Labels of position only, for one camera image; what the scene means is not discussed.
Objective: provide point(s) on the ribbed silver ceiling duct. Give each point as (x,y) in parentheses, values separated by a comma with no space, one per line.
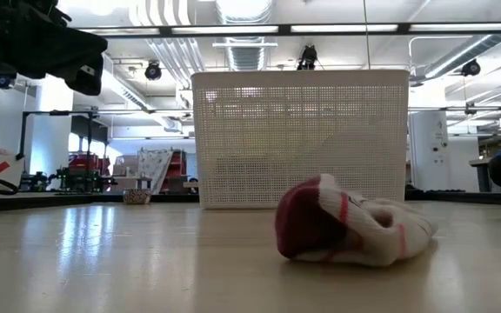
(244,56)

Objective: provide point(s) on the patterned white cloth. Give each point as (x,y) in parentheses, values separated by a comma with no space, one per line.
(155,165)

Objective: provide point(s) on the grey desk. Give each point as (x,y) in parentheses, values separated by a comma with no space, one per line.
(481,163)

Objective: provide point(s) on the red shelf rack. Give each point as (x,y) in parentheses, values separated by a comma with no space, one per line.
(180,169)

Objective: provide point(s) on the white tall cabinet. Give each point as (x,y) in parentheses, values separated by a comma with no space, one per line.
(429,143)

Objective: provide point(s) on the white perforated plastic basket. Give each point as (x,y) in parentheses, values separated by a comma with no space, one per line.
(298,130)

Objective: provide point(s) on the black frame-mounted camera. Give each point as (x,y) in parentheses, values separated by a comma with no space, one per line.
(308,56)

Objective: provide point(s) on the black ceiling spotlight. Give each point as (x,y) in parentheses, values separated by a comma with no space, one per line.
(153,71)
(470,68)
(4,81)

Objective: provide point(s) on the black stand frame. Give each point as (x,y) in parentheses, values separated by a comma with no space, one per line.
(59,112)

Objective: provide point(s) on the black crossbar with light strips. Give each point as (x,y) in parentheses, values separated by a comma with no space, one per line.
(284,29)

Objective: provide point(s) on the black aluminium table frame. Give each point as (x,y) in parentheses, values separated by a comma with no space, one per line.
(59,200)

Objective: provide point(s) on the red and green machinery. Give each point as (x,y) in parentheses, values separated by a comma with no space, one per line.
(85,163)

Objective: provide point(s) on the white maroon striped sock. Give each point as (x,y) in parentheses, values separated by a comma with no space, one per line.
(376,235)

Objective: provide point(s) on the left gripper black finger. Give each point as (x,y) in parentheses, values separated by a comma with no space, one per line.
(81,61)

